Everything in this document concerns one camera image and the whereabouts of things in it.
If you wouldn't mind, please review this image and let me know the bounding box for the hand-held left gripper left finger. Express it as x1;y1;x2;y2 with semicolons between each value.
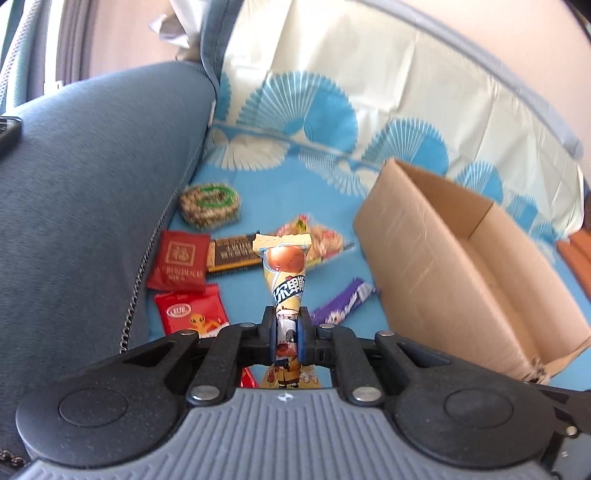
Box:
108;307;278;408

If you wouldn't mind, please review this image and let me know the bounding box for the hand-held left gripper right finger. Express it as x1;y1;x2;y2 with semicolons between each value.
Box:
295;307;467;408

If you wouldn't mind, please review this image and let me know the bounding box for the purple snack packet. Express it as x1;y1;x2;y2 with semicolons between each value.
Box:
309;277;377;326

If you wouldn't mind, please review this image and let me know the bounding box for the cone-shaped cream snack packet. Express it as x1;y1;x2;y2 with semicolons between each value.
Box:
254;233;321;388

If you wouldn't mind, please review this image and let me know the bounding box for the red packet with orange figure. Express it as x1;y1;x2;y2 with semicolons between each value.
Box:
154;284;259;389

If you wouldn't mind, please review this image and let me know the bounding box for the dark brown chocolate bar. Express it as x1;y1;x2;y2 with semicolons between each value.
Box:
205;234;266;277

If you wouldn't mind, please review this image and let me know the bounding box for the clear peanut snack packet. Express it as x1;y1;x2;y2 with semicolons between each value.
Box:
270;215;356;268

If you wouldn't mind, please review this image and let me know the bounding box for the dark red square packet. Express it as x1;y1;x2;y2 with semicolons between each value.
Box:
147;230;212;294

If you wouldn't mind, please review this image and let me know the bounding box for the round seed snack green label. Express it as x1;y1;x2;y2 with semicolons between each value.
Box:
179;182;243;232

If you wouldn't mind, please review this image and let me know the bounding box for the brown cardboard box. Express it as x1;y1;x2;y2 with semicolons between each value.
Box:
353;158;591;384

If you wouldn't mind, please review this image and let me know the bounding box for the orange cloth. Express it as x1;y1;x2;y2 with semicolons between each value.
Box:
556;228;591;289

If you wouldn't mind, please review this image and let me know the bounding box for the cream sheet with blue fans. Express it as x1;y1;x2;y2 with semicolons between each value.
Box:
198;0;587;384

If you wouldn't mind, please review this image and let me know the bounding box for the grey curtain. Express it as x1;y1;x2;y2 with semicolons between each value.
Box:
0;0;93;112

